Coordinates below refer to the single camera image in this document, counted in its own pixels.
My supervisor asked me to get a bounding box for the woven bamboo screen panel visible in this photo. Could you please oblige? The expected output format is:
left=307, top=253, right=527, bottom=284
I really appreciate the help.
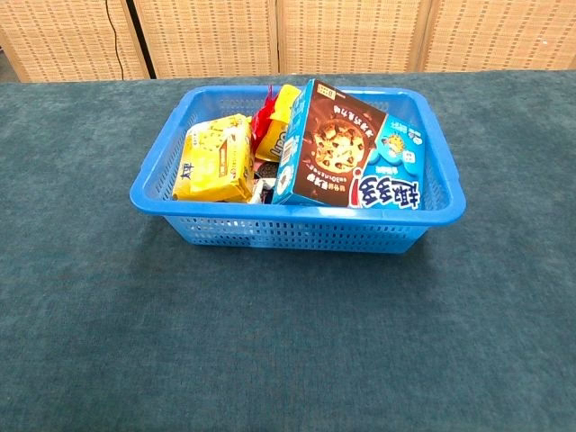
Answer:
left=418, top=0, right=576, bottom=73
left=0, top=0, right=149, bottom=83
left=276, top=0, right=434, bottom=76
left=132, top=0, right=279, bottom=80

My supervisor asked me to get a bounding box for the thin black hanging cable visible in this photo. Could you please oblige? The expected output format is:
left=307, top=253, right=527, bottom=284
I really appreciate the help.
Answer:
left=105, top=0, right=125, bottom=81

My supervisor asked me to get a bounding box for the small white snack packet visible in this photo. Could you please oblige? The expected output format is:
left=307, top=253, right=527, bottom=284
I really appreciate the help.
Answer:
left=247, top=177, right=275, bottom=204

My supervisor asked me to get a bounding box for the black tripod pole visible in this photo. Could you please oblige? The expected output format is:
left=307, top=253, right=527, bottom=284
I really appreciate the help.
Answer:
left=124, top=0, right=157, bottom=80

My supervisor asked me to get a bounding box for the blue chocolate chip cookie box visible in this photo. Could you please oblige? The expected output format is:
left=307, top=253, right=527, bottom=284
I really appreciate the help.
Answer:
left=271, top=78, right=427, bottom=211

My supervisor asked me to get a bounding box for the yellow Lipo snack bag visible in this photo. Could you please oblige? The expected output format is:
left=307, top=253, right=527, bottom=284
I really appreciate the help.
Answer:
left=249, top=83, right=303, bottom=164

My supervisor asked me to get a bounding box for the teal table cloth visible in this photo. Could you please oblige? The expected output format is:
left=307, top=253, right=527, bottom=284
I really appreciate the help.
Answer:
left=0, top=69, right=576, bottom=432

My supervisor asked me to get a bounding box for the blue plastic basket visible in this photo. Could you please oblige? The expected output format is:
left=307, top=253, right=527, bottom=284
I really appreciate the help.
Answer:
left=129, top=84, right=467, bottom=255

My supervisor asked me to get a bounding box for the yellow cracker pack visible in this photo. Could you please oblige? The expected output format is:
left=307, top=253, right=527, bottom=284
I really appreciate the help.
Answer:
left=171, top=113, right=256, bottom=203

